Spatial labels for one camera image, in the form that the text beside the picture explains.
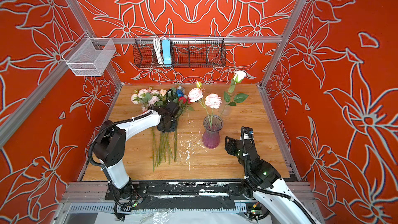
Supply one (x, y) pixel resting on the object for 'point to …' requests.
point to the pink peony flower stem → (212, 101)
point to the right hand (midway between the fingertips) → (227, 138)
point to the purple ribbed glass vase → (212, 124)
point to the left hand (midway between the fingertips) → (171, 128)
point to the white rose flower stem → (231, 99)
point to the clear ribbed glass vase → (227, 110)
